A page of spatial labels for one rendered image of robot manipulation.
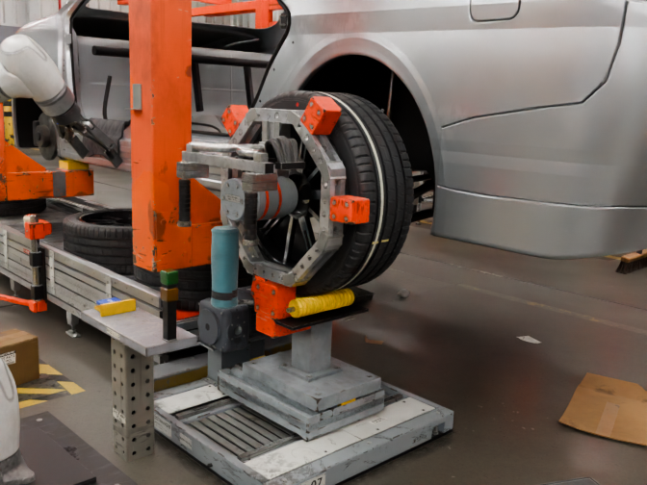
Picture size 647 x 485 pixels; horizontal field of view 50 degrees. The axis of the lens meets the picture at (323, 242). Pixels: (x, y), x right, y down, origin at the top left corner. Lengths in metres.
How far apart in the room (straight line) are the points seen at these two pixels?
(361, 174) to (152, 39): 0.91
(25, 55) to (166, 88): 0.79
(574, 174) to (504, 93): 0.31
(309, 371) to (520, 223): 0.88
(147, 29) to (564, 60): 1.36
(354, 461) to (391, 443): 0.17
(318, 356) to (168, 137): 0.93
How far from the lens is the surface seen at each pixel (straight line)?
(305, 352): 2.40
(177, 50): 2.56
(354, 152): 2.03
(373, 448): 2.31
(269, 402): 2.41
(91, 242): 3.59
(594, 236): 2.01
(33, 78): 1.86
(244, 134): 2.29
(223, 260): 2.23
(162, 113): 2.52
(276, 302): 2.21
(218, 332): 2.56
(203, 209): 2.67
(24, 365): 3.05
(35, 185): 4.42
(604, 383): 3.24
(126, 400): 2.31
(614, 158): 1.97
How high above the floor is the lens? 1.15
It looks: 11 degrees down
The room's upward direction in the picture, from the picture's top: 2 degrees clockwise
